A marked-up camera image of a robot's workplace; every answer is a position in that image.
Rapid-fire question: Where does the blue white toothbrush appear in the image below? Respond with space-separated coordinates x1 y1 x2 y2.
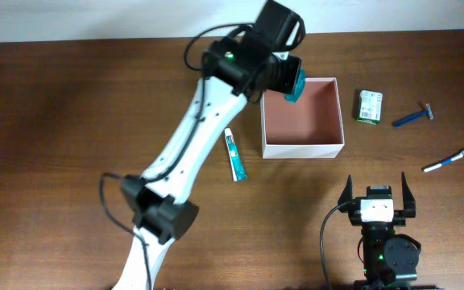
422 149 464 172

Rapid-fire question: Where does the blue disposable razor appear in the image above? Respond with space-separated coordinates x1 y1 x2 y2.
392 103 434 127

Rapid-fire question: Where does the teal mouthwash bottle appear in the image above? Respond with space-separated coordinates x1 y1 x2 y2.
284 68 306 103

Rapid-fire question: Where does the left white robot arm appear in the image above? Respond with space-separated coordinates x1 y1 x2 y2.
115 1 305 289

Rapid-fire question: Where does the teal toothpaste tube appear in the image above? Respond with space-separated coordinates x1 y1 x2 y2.
224 128 247 181

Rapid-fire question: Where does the white open cardboard box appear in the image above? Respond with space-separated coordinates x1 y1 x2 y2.
260 77 345 159

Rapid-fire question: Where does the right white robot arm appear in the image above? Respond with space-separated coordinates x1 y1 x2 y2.
338 174 421 290

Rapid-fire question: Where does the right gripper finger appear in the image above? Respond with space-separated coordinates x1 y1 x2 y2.
401 172 416 218
338 175 353 213

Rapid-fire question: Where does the green white soap box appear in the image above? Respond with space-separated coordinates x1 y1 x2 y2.
357 90 383 125

